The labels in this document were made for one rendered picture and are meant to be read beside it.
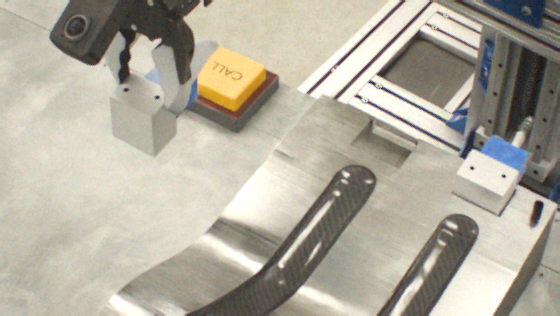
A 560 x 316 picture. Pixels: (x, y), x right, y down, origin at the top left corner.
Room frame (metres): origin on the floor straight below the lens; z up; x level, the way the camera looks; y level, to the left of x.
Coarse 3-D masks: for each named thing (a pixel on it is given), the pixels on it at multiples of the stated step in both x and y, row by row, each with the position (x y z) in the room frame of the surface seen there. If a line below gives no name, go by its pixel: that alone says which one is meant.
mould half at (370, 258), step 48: (288, 144) 0.76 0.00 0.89; (336, 144) 0.76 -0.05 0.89; (432, 144) 0.77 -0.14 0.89; (240, 192) 0.71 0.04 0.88; (288, 192) 0.71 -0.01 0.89; (384, 192) 0.71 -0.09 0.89; (432, 192) 0.71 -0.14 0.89; (528, 192) 0.71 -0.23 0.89; (240, 240) 0.65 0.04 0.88; (384, 240) 0.66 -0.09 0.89; (480, 240) 0.65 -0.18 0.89; (528, 240) 0.65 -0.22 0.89; (144, 288) 0.56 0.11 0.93; (192, 288) 0.58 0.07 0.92; (336, 288) 0.60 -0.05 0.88; (384, 288) 0.60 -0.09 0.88; (480, 288) 0.60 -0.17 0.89
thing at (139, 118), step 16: (128, 80) 0.77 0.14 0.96; (144, 80) 0.77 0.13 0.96; (160, 80) 0.79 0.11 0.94; (112, 96) 0.75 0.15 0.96; (128, 96) 0.75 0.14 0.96; (144, 96) 0.75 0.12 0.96; (160, 96) 0.75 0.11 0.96; (192, 96) 0.79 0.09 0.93; (112, 112) 0.75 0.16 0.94; (128, 112) 0.74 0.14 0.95; (144, 112) 0.73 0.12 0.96; (160, 112) 0.74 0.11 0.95; (112, 128) 0.75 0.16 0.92; (128, 128) 0.74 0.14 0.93; (144, 128) 0.73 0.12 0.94; (160, 128) 0.74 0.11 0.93; (176, 128) 0.76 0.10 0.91; (144, 144) 0.73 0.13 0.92; (160, 144) 0.74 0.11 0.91
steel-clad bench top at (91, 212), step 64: (0, 0) 1.07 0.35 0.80; (64, 0) 1.07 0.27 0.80; (0, 64) 0.96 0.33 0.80; (64, 64) 0.96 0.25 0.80; (128, 64) 0.96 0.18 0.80; (0, 128) 0.86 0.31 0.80; (64, 128) 0.86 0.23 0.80; (192, 128) 0.87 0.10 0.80; (256, 128) 0.87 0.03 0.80; (0, 192) 0.77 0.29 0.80; (64, 192) 0.77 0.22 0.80; (128, 192) 0.78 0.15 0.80; (192, 192) 0.78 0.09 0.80; (0, 256) 0.69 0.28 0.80; (64, 256) 0.69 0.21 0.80; (128, 256) 0.69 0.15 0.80
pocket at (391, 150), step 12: (360, 132) 0.78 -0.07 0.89; (372, 132) 0.80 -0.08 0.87; (360, 144) 0.78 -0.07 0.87; (372, 144) 0.79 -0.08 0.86; (384, 144) 0.79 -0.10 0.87; (396, 144) 0.78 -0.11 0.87; (408, 144) 0.78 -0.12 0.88; (384, 156) 0.78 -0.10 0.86; (396, 156) 0.78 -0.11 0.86; (408, 156) 0.77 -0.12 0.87
